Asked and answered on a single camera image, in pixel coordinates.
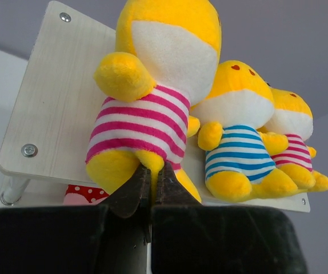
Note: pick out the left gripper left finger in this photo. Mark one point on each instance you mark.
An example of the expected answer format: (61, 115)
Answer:
(110, 237)

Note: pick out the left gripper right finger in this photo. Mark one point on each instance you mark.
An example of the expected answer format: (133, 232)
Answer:
(188, 237)

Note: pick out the pink toy red polka-dot shirt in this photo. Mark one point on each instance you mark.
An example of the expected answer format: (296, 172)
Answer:
(82, 195)

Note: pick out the yellow toy blue striped shirt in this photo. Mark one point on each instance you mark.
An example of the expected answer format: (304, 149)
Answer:
(238, 161)

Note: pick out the yellow toy pink stripes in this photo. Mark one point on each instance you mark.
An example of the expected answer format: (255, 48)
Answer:
(164, 62)
(293, 118)

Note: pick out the white two-tier shelf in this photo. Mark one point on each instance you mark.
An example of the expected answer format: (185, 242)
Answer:
(57, 105)

